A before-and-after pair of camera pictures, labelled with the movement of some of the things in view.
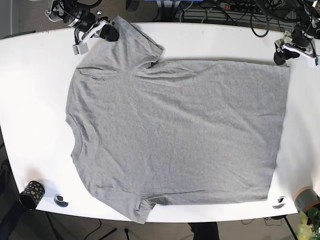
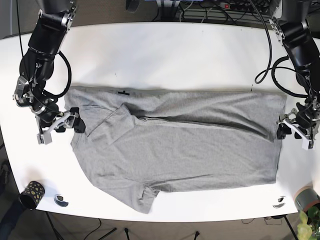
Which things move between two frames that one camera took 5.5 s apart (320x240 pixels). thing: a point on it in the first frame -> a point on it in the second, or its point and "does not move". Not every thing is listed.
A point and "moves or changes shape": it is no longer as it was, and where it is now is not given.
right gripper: x=301 y=39 -> x=305 y=118
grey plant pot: x=304 y=198 does not move
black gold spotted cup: x=32 y=195 does not move
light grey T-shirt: x=150 y=133 moves or changes shape
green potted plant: x=309 y=228 does not move
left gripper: x=78 y=14 -> x=49 y=116
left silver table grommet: x=58 y=199 does not move
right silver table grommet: x=279 y=203 does not move
